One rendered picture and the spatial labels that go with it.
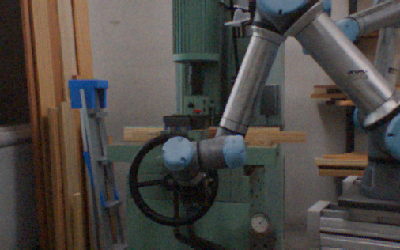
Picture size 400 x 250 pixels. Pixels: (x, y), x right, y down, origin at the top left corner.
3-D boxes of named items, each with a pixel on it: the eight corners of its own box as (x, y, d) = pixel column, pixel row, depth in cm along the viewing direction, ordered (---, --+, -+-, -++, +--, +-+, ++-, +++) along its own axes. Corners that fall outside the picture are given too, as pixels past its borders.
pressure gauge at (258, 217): (250, 238, 162) (250, 213, 161) (251, 235, 166) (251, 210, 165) (269, 239, 161) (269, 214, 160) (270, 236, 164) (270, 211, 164)
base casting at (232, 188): (125, 198, 177) (125, 172, 177) (169, 173, 233) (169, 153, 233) (250, 202, 168) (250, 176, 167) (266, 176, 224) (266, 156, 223)
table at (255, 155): (94, 164, 169) (93, 147, 168) (126, 154, 199) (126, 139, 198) (274, 169, 156) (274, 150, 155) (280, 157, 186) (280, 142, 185)
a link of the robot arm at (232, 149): (243, 131, 125) (201, 138, 126) (241, 134, 114) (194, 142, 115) (248, 162, 125) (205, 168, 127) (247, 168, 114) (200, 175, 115)
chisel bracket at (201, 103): (184, 119, 183) (183, 96, 182) (193, 118, 196) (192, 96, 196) (203, 119, 181) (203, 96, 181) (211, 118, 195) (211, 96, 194)
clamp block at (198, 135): (159, 157, 164) (159, 130, 163) (170, 153, 177) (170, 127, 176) (202, 158, 161) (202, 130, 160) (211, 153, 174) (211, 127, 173)
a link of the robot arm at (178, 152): (195, 162, 112) (159, 167, 114) (205, 179, 122) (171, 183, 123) (194, 131, 116) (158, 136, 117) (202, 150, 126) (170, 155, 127)
